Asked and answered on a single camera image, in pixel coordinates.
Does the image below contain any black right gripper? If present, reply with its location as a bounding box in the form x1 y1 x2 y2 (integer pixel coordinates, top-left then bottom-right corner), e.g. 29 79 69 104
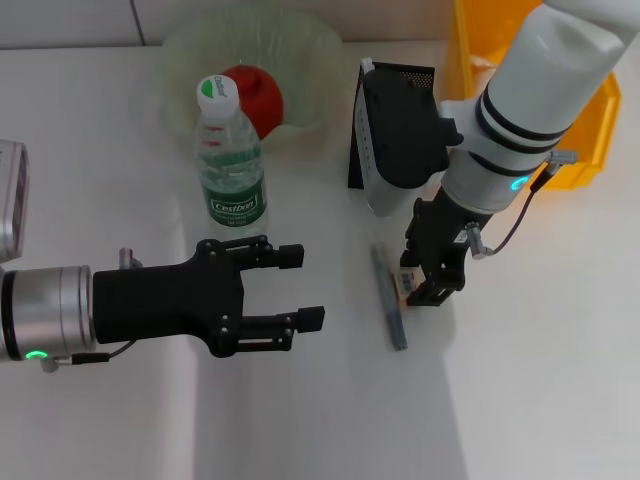
399 187 491 307

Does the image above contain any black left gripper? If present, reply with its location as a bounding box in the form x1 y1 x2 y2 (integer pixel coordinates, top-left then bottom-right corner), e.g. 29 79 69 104
92 235 326 357

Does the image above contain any beige eraser with barcode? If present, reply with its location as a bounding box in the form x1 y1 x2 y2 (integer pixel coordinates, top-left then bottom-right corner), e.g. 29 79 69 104
394 268 420 302

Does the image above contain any grey marker pen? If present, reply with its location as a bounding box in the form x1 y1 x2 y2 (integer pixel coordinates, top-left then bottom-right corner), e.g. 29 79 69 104
369 241 409 351

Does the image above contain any clear water bottle green label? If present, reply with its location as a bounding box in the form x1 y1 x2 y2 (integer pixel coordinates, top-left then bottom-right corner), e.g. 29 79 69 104
195 74 270 239

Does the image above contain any red-orange knitted toy orange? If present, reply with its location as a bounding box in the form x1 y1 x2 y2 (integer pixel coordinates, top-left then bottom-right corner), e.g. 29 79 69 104
222 63 285 140

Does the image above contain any white paper ball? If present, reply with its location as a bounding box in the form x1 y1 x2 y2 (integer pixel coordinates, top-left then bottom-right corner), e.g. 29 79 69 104
469 53 499 76

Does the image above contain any black mesh pen holder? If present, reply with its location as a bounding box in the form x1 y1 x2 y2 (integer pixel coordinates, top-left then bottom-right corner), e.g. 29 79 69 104
347 60 435 190

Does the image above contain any green glass fruit bowl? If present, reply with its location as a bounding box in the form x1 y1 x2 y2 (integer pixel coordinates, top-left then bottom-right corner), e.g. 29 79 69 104
160 9 345 144

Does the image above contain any yellow plastic bin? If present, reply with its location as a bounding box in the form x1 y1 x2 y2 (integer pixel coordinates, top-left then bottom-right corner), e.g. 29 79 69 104
447 0 623 191

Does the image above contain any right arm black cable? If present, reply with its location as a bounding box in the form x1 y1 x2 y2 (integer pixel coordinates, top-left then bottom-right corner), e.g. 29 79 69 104
464 148 580 259

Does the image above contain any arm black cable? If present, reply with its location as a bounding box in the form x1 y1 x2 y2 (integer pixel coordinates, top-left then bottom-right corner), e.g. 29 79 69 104
39 339 137 374
464 148 580 259

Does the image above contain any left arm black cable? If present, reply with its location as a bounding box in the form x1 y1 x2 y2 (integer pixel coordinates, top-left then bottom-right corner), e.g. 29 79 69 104
39 339 137 374

